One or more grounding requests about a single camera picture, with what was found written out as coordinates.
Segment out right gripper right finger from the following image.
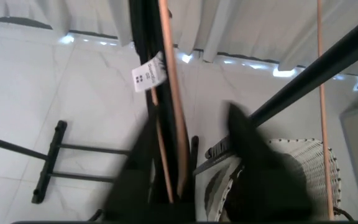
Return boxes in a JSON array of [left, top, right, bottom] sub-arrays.
[[227, 103, 314, 219]]

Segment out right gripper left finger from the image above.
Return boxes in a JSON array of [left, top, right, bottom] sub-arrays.
[[104, 114, 158, 219]]

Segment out pink clothes hanger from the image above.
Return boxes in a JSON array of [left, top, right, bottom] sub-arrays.
[[316, 0, 336, 221], [149, 0, 190, 205]]

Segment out black t-shirt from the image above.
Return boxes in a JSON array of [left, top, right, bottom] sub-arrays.
[[128, 0, 197, 206]]

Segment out white laundry basket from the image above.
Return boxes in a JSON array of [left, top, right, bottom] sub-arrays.
[[203, 136, 356, 222]]

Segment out black clothes rack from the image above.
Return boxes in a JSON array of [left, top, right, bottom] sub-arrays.
[[0, 9, 358, 222]]

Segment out white curtain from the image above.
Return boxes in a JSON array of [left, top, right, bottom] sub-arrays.
[[0, 0, 358, 91]]

